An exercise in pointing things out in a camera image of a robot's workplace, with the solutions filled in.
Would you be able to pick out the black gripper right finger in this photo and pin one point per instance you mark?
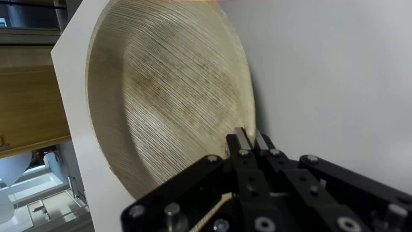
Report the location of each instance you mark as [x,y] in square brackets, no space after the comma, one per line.
[326,194]

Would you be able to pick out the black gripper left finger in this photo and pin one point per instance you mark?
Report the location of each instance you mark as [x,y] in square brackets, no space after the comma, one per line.
[245,188]

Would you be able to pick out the pale palm leaf plate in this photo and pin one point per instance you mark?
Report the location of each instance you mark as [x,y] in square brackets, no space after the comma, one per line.
[171,90]

